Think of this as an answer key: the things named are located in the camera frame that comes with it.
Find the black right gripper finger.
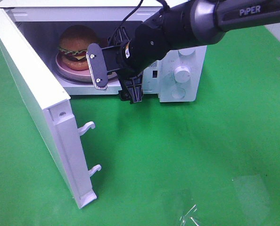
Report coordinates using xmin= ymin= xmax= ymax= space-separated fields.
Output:
xmin=118 ymin=74 xmax=143 ymax=104
xmin=107 ymin=26 xmax=131 ymax=51

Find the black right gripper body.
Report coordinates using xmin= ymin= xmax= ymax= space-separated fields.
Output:
xmin=117 ymin=35 xmax=159 ymax=80

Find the round white door button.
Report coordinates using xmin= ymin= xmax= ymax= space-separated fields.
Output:
xmin=171 ymin=88 xmax=186 ymax=99

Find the burger with lettuce and cheese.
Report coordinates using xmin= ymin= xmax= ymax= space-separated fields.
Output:
xmin=58 ymin=25 xmax=99 ymax=71

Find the pink round plate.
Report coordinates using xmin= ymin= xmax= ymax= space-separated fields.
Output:
xmin=56 ymin=39 xmax=106 ymax=83

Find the white microwave knob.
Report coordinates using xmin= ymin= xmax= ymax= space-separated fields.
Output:
xmin=174 ymin=66 xmax=190 ymax=83
xmin=178 ymin=48 xmax=195 ymax=56

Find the white microwave door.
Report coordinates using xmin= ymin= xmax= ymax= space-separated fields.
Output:
xmin=0 ymin=9 xmax=101 ymax=208

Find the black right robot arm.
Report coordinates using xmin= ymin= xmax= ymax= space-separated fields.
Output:
xmin=118 ymin=0 xmax=280 ymax=103

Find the white microwave oven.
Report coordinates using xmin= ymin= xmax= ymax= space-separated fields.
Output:
xmin=0 ymin=0 xmax=206 ymax=102

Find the clear tape piece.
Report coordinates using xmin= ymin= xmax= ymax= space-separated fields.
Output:
xmin=178 ymin=198 xmax=202 ymax=226

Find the black camera cable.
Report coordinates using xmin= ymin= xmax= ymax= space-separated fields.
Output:
xmin=111 ymin=0 xmax=171 ymax=43

